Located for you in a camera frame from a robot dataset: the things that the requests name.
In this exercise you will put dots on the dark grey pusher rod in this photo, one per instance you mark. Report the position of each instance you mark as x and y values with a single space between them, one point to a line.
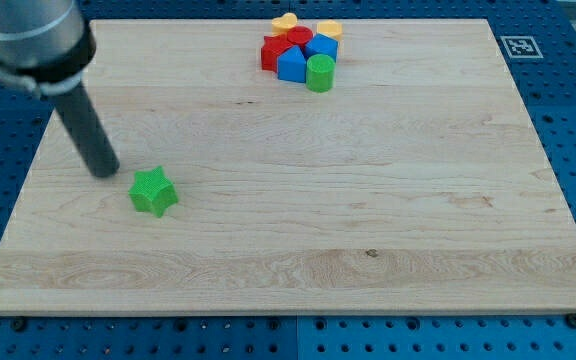
85 129

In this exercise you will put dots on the green star block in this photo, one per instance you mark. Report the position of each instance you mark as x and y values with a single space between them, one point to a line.
153 192

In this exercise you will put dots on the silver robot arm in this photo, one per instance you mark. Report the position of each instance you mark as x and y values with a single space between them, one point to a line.
44 48

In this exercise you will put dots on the red star block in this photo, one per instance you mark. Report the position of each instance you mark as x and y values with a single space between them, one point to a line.
273 47

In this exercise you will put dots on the wooden board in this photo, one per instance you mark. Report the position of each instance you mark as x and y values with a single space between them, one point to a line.
416 186

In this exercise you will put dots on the blue triangle block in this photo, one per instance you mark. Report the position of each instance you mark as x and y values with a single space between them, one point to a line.
291 65

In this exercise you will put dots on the yellow heart block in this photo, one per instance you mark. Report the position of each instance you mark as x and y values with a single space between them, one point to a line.
283 23

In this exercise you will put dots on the black bolt left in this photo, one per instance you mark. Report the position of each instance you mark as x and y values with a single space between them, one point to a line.
18 324

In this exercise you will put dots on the black bolt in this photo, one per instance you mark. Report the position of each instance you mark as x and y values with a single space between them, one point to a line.
18 324
570 320

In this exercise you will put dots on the red cylinder block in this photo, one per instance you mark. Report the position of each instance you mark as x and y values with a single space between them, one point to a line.
299 36

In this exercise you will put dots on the green cylinder block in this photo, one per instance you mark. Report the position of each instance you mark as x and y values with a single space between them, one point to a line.
320 69

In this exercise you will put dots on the blue cube block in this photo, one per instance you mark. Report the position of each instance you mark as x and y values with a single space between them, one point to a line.
321 44

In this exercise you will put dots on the yellow hexagon block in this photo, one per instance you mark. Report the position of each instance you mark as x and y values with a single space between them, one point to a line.
330 28

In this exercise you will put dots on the white fiducial marker tag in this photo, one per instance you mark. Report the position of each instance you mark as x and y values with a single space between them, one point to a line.
521 47

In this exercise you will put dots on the black bolt right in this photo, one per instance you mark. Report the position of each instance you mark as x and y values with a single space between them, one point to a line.
570 320

